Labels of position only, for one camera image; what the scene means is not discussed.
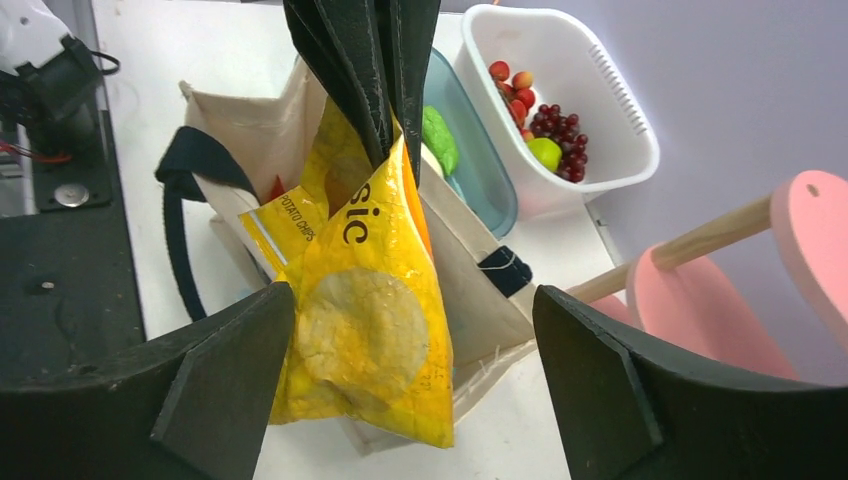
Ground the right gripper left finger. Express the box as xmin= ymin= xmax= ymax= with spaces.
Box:
xmin=1 ymin=282 xmax=294 ymax=479

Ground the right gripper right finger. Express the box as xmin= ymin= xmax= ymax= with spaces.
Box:
xmin=532 ymin=286 xmax=847 ymax=479

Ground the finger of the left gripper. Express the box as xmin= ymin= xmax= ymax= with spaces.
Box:
xmin=283 ymin=0 xmax=441 ymax=179

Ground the beige canvas tote bag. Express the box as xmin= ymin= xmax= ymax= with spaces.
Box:
xmin=158 ymin=61 xmax=534 ymax=444

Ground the red snack packet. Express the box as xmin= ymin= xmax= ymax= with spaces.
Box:
xmin=267 ymin=176 xmax=286 ymax=202

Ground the yellow snack packet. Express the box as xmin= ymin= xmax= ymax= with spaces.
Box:
xmin=240 ymin=102 xmax=454 ymax=448

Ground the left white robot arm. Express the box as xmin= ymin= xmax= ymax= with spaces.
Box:
xmin=1 ymin=1 xmax=440 ymax=197

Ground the green bumpy cucumber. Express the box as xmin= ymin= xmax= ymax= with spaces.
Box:
xmin=422 ymin=105 xmax=460 ymax=177

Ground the red cherries pile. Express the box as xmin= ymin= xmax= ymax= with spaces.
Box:
xmin=488 ymin=60 xmax=536 ymax=141

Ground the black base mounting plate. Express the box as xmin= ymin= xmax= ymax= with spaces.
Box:
xmin=1 ymin=105 xmax=146 ymax=390

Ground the blue transparent tray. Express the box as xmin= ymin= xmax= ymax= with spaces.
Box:
xmin=423 ymin=48 xmax=518 ymax=239

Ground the red grape bunch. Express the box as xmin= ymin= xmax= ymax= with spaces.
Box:
xmin=529 ymin=104 xmax=589 ymax=184

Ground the white plastic basket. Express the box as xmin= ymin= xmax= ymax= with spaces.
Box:
xmin=455 ymin=4 xmax=660 ymax=219

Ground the pink three-tier shelf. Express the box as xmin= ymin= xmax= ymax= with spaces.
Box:
xmin=569 ymin=170 xmax=847 ymax=379

